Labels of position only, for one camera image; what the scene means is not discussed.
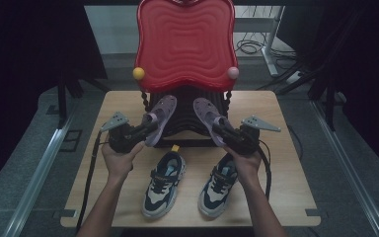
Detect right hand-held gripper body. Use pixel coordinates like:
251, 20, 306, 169
231, 115, 281, 156

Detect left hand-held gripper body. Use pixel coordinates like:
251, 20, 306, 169
100, 111, 146, 154

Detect purple shoe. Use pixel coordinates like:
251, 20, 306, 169
192, 97, 231, 147
143, 94, 178, 147

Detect navy and white sneaker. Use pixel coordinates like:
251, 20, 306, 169
197, 152, 240, 219
141, 144, 187, 220

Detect person's right hand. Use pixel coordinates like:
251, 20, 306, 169
223, 146, 263, 186

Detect person's left hand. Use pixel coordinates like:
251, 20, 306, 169
101, 141, 146, 181

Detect black stand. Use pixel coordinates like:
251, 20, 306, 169
307, 77, 340, 132
56, 77, 84, 130

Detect white power strip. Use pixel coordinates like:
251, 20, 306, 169
285, 70, 303, 85

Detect white metal stand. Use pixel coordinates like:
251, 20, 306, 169
235, 5, 287, 78

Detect dark curtain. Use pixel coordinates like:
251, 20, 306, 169
0, 0, 109, 198
282, 0, 379, 182

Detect left hand-held gripper black cable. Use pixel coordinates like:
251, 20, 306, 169
75, 129, 112, 231

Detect black floor cables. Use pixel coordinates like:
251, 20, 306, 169
235, 39, 297, 61

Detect metal floor rail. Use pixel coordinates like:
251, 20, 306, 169
310, 100, 379, 237
3, 127, 67, 237

